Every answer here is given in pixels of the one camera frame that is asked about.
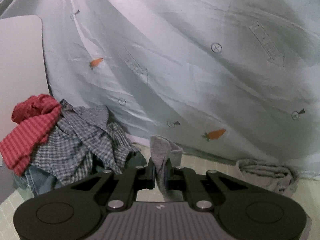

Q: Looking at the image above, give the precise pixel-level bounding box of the blue denim garment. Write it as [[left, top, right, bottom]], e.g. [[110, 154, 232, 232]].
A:
[[13, 152, 147, 197]]

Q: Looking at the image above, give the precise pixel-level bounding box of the red garment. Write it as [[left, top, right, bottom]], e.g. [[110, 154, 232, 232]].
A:
[[1, 94, 62, 177]]

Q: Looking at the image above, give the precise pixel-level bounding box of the white rounded board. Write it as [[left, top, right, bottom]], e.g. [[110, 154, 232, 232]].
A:
[[0, 15, 49, 139]]

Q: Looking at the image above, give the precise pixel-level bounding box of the grey zip hoodie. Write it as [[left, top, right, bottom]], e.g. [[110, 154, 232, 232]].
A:
[[150, 135, 299, 202]]

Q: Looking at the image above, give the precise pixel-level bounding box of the pale blue carrot-print sheet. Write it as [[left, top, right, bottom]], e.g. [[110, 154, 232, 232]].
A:
[[1, 0, 319, 179]]

